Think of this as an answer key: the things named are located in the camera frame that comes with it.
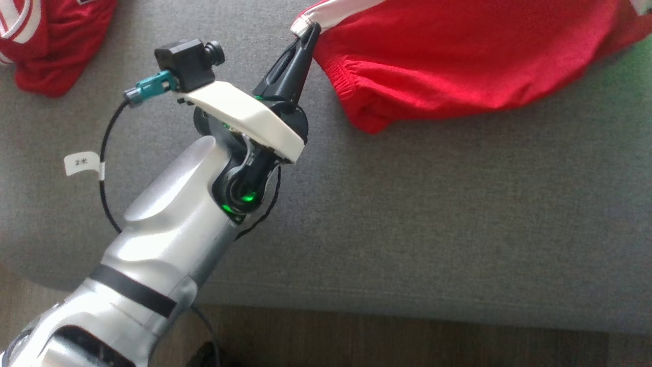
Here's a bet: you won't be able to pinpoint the black cable with white label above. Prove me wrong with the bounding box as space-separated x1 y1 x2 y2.
64 97 134 235

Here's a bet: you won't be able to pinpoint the large grey sofa seat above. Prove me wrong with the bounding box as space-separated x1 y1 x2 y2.
0 0 652 335

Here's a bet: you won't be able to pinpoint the red sports shorts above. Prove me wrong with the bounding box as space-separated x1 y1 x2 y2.
290 0 652 135

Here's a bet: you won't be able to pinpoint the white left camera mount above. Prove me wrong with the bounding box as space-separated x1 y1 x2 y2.
177 81 307 165

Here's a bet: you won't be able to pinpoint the thin black cable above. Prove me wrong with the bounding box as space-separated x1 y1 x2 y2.
233 163 282 241
185 304 226 367

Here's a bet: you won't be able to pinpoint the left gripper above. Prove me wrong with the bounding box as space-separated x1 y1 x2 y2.
194 24 321 227

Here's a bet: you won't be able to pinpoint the teal cable connector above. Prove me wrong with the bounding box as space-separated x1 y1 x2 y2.
124 70 180 108

